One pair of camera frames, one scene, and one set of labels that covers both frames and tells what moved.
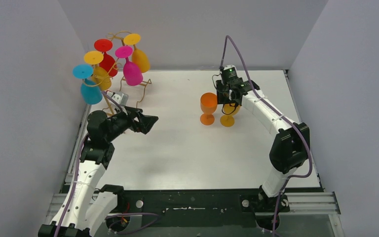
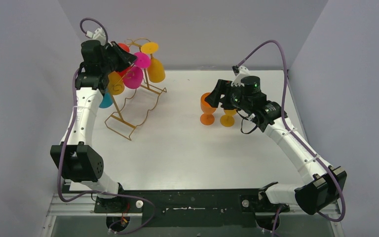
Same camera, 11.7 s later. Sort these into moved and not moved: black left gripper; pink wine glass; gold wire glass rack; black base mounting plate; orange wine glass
Moved: gold wire glass rack; black left gripper
Not moved: pink wine glass; orange wine glass; black base mounting plate
